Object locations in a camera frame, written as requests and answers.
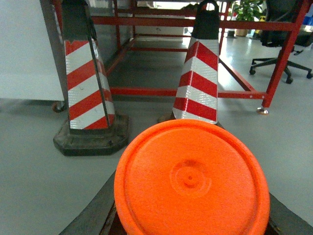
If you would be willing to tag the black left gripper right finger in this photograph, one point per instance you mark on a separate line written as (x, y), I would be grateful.
(283, 221)

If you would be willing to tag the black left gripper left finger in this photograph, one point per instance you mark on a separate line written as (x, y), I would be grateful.
(92, 218)

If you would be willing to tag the orange cylindrical capacitor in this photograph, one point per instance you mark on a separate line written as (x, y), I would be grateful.
(190, 177)

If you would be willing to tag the left striped traffic cone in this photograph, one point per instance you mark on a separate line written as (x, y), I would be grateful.
(93, 127)

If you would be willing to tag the striped traffic cone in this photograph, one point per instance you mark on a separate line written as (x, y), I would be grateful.
(93, 127)
(197, 93)

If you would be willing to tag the right striped traffic cone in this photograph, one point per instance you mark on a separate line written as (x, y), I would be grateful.
(197, 93)

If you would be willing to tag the green potted plant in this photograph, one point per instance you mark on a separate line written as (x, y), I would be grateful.
(247, 10)

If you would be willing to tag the red metal table frame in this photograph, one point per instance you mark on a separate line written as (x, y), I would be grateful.
(230, 83)

